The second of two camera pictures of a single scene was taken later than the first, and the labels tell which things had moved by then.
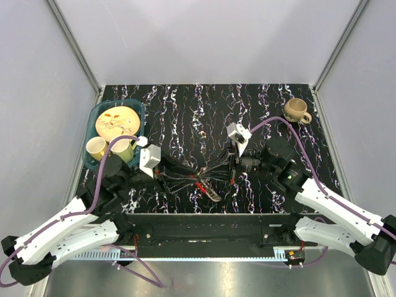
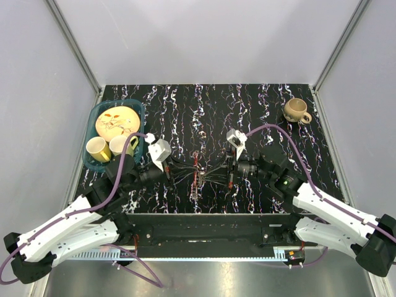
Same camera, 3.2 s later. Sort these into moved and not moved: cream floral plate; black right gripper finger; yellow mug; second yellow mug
Moved: black right gripper finger
Not moved: cream floral plate; yellow mug; second yellow mug
